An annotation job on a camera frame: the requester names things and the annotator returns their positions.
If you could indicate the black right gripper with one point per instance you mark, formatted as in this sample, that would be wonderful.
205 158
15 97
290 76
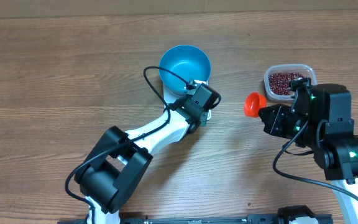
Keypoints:
275 126

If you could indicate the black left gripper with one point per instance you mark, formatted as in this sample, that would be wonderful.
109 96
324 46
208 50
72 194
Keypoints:
202 117

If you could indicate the red plastic measuring scoop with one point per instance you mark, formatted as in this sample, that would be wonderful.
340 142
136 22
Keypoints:
253 103

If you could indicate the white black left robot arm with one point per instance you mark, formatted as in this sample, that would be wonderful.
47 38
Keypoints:
113 169

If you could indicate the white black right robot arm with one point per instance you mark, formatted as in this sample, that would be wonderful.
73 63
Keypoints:
320 119

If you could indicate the white digital kitchen scale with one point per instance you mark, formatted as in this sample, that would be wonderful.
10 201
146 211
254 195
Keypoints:
169 96

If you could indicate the blue plastic bowl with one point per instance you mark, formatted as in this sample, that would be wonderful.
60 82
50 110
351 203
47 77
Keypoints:
188 62

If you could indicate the red beans in container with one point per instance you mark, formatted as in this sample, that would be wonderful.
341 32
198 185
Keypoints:
278 82

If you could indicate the clear plastic bean container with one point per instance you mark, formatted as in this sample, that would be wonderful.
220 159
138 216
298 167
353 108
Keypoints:
306 70

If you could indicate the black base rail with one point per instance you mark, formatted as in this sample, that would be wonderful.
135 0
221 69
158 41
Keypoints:
292 214

